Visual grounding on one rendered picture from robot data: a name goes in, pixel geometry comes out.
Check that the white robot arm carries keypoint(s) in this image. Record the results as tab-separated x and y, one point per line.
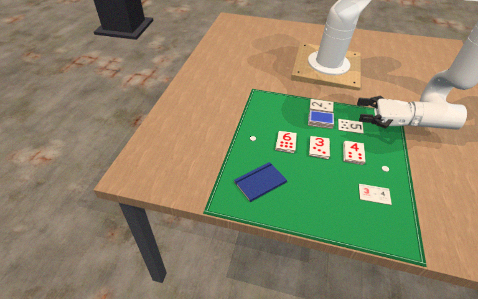
432	110

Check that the green card cloth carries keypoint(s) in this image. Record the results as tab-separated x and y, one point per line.
321	196

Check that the blue notebook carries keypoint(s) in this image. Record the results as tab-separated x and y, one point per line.
260	181

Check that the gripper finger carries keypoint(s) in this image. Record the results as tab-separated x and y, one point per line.
377	120
369	101

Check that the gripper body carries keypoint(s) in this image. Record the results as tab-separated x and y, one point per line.
400	112

